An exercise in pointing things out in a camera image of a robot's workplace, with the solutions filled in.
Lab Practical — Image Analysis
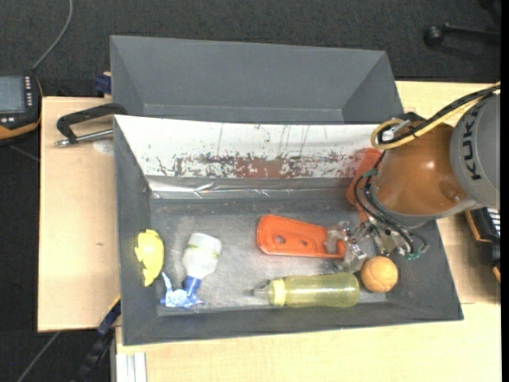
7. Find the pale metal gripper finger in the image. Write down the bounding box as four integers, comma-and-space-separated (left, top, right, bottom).
325, 220, 358, 255
333, 240, 369, 273

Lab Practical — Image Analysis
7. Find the orange ball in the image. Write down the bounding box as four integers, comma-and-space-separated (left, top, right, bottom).
359, 255, 399, 294

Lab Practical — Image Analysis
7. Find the orange plastic piece with holes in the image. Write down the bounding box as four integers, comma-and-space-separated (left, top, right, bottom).
256, 214, 349, 259

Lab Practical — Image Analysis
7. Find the yellow clear baby bottle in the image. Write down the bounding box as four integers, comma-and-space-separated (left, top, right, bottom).
253, 271, 361, 309

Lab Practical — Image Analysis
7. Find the white bottle with blue cap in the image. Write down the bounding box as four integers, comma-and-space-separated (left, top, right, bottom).
181, 232, 223, 294

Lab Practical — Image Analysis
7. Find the blue and white crumpled wrapper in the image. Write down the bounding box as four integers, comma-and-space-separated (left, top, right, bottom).
159, 272, 206, 308

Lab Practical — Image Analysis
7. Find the grey metal bin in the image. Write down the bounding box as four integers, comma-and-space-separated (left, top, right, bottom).
108, 34, 464, 346

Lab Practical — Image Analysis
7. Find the yellow plastic toy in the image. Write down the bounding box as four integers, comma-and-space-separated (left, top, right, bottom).
134, 228, 165, 288

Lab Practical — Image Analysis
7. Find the pale wood board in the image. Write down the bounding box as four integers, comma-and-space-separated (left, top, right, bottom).
37, 95, 122, 333

